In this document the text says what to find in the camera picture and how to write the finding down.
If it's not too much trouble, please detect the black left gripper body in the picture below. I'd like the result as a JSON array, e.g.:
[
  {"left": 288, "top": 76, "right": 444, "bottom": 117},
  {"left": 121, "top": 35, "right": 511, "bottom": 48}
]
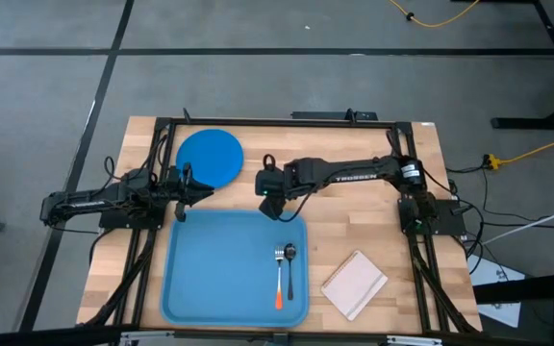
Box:
[{"left": 161, "top": 161, "right": 194, "bottom": 223}]

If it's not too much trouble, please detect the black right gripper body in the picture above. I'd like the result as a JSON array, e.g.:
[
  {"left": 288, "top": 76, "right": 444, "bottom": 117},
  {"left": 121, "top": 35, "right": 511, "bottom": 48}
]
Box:
[{"left": 255, "top": 165, "right": 289, "bottom": 199}]

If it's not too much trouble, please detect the blue round plate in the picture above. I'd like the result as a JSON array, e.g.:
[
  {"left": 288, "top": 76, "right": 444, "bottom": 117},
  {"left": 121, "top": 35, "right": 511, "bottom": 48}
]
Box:
[{"left": 175, "top": 128, "right": 245, "bottom": 189}]

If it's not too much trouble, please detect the black spoon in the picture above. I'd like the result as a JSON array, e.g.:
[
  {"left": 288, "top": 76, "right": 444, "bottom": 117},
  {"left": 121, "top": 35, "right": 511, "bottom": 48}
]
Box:
[{"left": 284, "top": 243, "right": 297, "bottom": 302}]

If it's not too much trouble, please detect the clear fork with orange handle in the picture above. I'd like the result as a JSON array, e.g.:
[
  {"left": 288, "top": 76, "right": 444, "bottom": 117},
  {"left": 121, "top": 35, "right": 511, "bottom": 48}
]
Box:
[{"left": 274, "top": 245, "right": 286, "bottom": 311}]

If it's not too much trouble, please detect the blue plastic tray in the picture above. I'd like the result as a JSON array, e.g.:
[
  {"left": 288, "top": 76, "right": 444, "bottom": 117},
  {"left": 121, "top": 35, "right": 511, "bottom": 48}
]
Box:
[{"left": 160, "top": 209, "right": 311, "bottom": 329}]

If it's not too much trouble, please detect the white spiral notebook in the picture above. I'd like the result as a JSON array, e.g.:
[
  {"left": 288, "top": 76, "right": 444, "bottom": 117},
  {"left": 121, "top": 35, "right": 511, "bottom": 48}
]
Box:
[{"left": 320, "top": 249, "right": 389, "bottom": 322}]

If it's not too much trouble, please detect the white paper sheet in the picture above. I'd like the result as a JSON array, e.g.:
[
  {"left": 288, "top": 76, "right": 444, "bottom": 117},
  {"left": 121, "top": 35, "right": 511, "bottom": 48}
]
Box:
[{"left": 466, "top": 253, "right": 527, "bottom": 329}]

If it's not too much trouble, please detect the black furniture bar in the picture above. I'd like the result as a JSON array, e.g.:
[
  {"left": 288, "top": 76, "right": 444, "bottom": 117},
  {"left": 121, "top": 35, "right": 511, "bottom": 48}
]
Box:
[{"left": 472, "top": 271, "right": 554, "bottom": 346}]

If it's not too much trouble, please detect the black aluminium table frame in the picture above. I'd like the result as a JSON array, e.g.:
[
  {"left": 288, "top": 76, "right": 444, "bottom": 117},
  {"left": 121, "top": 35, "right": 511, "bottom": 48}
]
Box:
[{"left": 77, "top": 108, "right": 483, "bottom": 346}]

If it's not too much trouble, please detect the yellow cable with plug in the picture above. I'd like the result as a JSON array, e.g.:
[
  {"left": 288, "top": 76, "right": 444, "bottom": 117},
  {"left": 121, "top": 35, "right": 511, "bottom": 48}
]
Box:
[{"left": 485, "top": 130, "right": 554, "bottom": 171}]

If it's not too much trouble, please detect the white cable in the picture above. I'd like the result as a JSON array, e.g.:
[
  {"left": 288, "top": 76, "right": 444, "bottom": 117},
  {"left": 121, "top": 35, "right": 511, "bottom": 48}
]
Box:
[{"left": 480, "top": 199, "right": 554, "bottom": 246}]

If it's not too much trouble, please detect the black desk leg frame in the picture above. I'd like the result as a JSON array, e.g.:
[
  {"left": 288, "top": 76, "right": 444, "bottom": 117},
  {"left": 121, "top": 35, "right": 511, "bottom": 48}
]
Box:
[{"left": 491, "top": 0, "right": 554, "bottom": 132}]

